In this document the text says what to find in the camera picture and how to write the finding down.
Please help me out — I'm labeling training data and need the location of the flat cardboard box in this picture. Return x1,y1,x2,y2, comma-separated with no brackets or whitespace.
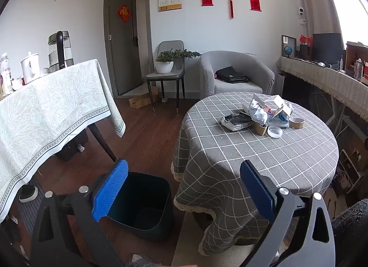
128,86,159,109

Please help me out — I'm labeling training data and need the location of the small cardboard box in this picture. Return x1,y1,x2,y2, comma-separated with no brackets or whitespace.
263,95,285,115

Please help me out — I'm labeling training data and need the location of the grey armchair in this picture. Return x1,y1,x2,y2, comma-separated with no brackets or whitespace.
200,51,276,98

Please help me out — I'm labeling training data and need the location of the light green patterned tablecloth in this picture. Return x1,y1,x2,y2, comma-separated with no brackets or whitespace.
0,59,126,223

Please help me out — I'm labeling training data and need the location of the person's dark fuzzy clothing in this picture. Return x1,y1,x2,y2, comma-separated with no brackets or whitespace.
331,198,368,267

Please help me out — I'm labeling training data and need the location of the dark teal trash bin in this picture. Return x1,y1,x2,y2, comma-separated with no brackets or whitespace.
106,171,174,241

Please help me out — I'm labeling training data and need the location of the beige lace cloth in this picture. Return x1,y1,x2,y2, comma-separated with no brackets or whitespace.
277,56,368,125

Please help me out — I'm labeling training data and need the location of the clear plastic bottle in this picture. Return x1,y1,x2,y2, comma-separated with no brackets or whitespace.
0,52,13,96

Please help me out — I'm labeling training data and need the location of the grey shoe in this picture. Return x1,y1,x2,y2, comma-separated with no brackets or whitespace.
129,253,163,267

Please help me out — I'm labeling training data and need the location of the glass electric kettle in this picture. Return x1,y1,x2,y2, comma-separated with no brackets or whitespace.
47,30,75,73

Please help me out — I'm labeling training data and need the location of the potted plant white pot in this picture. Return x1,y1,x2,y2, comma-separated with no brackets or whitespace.
155,49,202,74

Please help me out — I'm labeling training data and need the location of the red door decoration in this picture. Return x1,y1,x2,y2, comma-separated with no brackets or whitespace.
117,4,130,23

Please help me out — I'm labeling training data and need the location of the white blue tissue packet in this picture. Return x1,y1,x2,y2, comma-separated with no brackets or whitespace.
270,106,294,128

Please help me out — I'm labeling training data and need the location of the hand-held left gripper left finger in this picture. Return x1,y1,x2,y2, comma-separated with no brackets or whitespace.
30,159,129,267

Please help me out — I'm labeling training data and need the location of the brown tape roll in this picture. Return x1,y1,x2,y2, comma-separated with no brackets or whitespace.
289,117,306,129
253,122,268,136

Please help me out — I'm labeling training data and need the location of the grey checked tablecloth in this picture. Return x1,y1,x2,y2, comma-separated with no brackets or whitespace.
171,91,339,256

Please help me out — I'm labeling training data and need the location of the grey dining chair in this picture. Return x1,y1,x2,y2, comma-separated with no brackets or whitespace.
145,40,186,113

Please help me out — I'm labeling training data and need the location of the grey door frame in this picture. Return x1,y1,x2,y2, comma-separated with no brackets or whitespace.
103,0,154,99

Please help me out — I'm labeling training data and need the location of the black handbag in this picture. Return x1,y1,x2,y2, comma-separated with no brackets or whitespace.
215,66,250,84

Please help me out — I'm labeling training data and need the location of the white security camera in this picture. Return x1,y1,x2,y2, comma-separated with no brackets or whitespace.
296,6,307,26

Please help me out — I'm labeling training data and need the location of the picture frame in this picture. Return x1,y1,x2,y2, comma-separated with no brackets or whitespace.
281,35,296,59

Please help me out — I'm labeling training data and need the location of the dark table leg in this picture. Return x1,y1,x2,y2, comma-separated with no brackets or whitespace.
88,125,118,162

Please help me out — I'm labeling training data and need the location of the black white crumpled bag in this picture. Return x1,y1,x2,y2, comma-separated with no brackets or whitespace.
221,112,255,132

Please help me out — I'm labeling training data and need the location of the white jug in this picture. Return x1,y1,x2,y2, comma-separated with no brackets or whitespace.
20,51,41,85

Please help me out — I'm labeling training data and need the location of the dark shoe white sole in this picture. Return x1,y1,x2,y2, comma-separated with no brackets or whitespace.
19,185,39,203

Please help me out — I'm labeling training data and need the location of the dark wooden box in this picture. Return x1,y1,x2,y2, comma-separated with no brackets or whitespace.
299,44,312,60

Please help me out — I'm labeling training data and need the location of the striped floor mat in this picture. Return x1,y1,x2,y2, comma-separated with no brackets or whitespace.
16,175,48,237

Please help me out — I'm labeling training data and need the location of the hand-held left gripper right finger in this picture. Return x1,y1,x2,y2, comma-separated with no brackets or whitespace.
239,160,336,267

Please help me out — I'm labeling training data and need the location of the black monitor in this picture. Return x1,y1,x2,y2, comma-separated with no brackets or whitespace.
312,33,343,63

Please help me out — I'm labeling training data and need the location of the grey door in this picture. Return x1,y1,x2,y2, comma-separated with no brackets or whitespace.
109,0,144,96

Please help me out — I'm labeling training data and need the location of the white paper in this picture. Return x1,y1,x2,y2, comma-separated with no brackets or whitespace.
249,99,269,125

